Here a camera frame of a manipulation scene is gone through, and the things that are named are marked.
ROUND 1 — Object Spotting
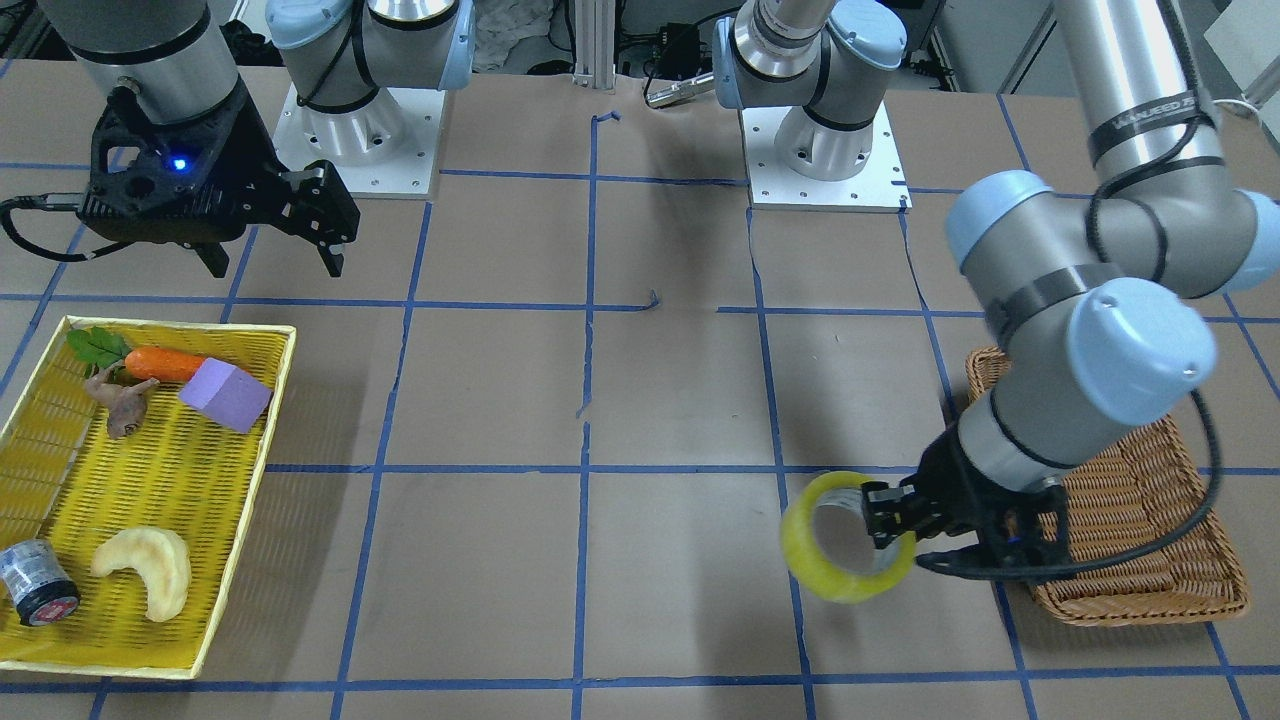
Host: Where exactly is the aluminium frame post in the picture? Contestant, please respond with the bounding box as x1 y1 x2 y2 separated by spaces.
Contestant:
566 0 617 94

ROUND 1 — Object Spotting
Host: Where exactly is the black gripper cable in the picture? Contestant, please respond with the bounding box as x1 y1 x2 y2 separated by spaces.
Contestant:
915 389 1222 583

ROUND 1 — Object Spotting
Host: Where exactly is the yellow mesh tray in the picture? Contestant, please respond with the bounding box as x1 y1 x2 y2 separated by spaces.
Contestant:
1 316 296 680

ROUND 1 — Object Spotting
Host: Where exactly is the brown wicker basket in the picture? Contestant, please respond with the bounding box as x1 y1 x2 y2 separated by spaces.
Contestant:
965 346 1251 626

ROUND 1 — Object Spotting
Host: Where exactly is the pale toy croissant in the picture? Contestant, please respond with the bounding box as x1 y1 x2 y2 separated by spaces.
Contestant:
90 527 191 623

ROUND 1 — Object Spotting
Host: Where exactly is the black gripper tray side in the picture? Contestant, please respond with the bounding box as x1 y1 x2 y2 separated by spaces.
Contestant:
76 79 360 278

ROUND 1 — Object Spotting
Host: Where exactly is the black gripper basket side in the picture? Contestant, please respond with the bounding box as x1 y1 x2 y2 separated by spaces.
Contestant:
861 427 1071 582

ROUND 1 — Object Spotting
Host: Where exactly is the silver metal connector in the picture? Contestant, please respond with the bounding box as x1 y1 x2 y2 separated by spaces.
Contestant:
644 72 716 110

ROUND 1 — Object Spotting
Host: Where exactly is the orange toy carrot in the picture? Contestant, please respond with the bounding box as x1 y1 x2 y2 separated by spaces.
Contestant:
67 327 209 383

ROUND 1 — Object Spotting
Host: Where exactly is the robot arm near yellow tray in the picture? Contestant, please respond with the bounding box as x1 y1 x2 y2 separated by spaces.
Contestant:
3 1 475 277

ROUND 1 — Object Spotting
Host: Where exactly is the small black can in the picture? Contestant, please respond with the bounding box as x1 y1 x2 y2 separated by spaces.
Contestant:
1 538 81 626

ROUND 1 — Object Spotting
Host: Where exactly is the robot arm near wicker basket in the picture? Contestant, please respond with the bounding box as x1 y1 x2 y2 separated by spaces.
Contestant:
781 1 1277 603

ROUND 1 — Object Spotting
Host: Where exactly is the yellow tape roll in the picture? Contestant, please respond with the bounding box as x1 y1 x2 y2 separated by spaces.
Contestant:
780 471 915 605

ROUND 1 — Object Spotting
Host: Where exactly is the brown toy root figure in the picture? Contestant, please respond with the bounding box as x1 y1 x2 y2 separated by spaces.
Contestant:
82 360 160 439

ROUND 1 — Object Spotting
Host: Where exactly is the purple foam block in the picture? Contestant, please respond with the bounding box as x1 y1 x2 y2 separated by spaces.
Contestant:
178 357 273 434

